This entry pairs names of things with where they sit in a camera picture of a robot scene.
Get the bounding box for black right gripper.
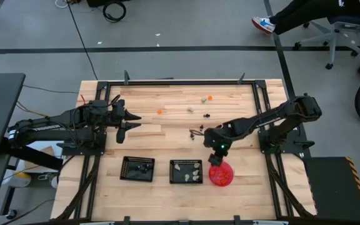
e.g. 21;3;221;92
204;124;233;167

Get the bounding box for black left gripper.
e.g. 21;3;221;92
107;99;143;144

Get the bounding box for pink translucent plastic bowl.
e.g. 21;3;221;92
208;161;234;188

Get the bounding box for black slotted plastic basket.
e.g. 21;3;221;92
169;159;204;184
119;156;156;183

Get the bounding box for black box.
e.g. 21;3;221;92
87;0;131;8

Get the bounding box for white blue red sneaker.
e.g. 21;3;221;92
251;16;276;35

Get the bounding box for black hazard-striped platform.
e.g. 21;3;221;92
302;156;360;223

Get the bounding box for white yellow round container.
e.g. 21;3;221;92
3;171;33;188

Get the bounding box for grey office chair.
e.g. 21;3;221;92
293;0;360;70

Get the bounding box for thin black floor cable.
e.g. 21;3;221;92
22;84;80;94

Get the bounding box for long black floor cable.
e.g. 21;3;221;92
66;0;99;81

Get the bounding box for coiled black cable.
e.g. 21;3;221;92
102;0;127;23

